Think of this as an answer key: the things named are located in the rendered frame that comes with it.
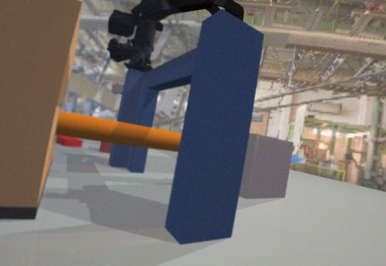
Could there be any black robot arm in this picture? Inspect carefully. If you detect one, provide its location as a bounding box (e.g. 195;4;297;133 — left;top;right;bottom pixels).
161;0;244;21

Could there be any blue post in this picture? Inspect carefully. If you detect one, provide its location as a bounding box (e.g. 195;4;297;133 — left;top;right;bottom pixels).
211;24;264;241

